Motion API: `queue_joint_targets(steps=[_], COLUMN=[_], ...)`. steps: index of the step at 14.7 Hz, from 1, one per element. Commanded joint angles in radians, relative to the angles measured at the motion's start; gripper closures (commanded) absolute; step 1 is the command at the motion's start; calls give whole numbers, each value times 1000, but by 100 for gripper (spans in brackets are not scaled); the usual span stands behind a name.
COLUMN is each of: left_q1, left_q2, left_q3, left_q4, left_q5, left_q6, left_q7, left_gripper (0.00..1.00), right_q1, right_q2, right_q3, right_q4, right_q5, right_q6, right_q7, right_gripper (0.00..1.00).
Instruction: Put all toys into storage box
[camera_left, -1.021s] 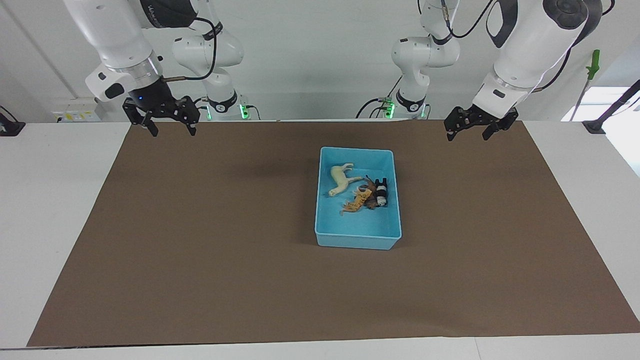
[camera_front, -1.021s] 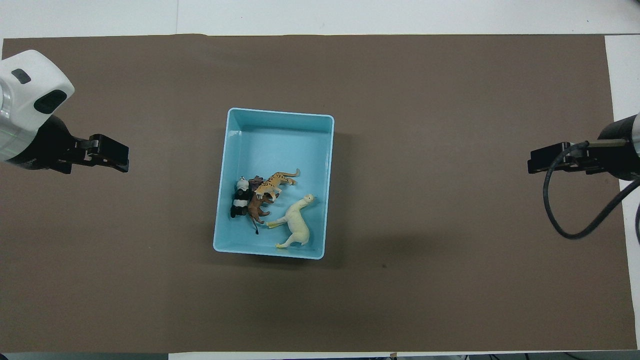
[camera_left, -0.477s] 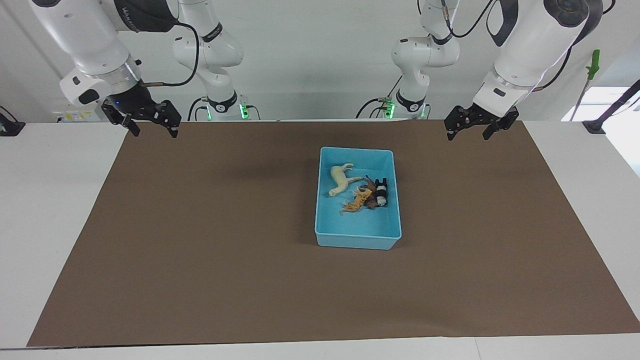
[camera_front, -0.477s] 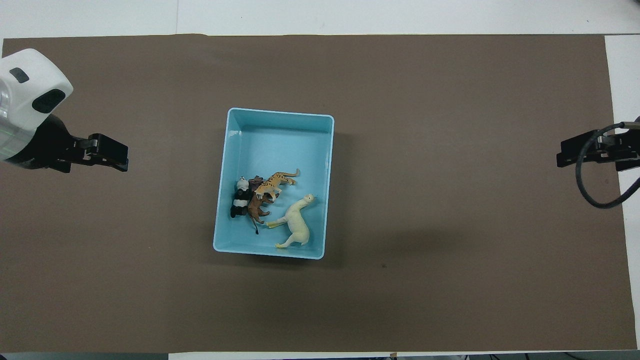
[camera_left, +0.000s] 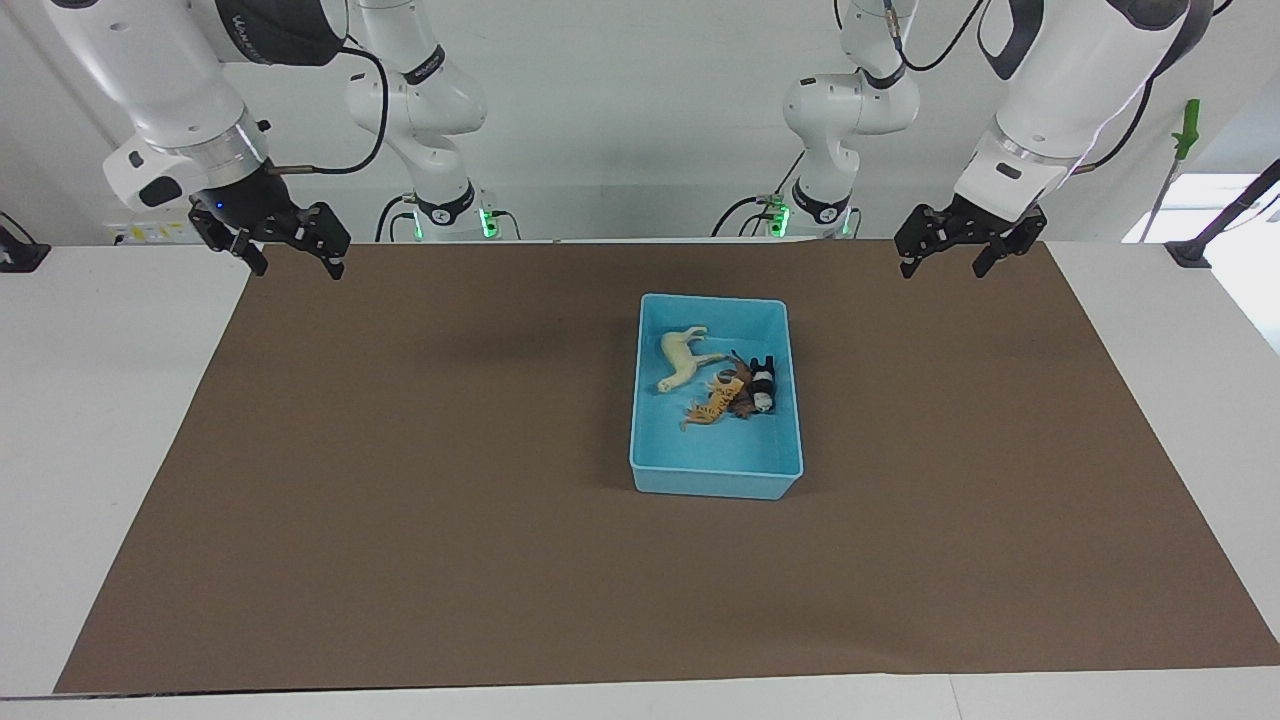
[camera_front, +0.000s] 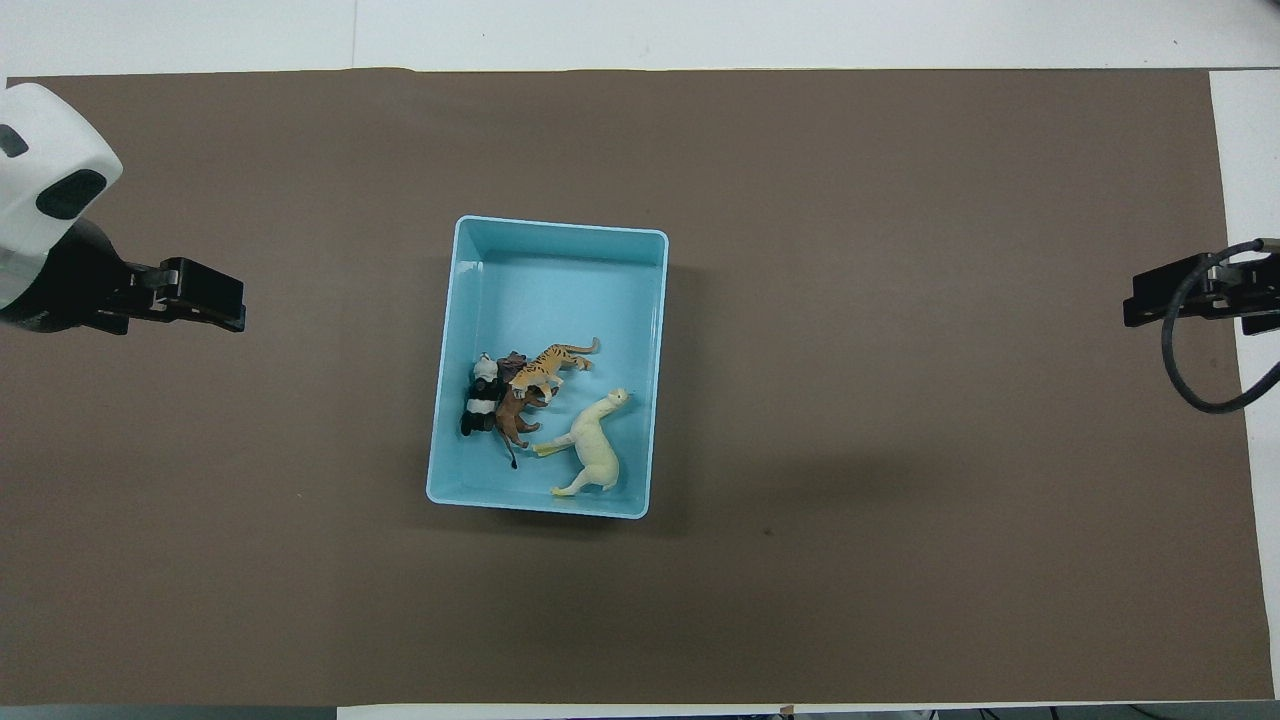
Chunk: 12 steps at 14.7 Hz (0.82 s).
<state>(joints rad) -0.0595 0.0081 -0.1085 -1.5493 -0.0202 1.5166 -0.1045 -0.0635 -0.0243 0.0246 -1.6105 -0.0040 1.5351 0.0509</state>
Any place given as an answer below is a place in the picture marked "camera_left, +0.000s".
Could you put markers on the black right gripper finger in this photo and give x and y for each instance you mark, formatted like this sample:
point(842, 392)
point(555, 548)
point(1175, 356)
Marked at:
point(256, 261)
point(335, 267)

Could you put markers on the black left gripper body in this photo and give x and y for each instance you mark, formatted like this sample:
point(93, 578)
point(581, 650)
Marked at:
point(960, 225)

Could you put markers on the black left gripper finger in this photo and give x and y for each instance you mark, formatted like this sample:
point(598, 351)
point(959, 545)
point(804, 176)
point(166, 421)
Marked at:
point(989, 260)
point(909, 264)

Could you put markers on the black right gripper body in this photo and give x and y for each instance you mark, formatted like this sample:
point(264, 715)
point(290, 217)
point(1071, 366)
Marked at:
point(255, 215)

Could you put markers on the black white panda toy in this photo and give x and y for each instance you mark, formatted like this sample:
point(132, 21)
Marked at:
point(764, 385)

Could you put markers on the brown lion toy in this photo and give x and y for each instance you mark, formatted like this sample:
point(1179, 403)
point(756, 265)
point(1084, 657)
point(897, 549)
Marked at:
point(742, 395)

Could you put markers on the orange striped tiger toy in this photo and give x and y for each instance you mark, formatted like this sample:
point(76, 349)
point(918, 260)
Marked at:
point(715, 402)

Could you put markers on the light blue plastic storage box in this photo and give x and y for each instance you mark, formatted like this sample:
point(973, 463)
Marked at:
point(700, 455)

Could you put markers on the white power strip yellow label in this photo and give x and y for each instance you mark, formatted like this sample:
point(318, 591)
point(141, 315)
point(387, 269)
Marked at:
point(150, 233)

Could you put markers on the brown table mat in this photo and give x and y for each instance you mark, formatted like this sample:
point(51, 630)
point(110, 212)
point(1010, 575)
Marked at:
point(400, 560)

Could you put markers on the black clamp mount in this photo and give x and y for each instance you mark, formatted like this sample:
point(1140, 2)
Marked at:
point(18, 252)

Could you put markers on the black camera stand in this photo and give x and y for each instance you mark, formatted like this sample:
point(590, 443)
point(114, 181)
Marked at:
point(1225, 215)

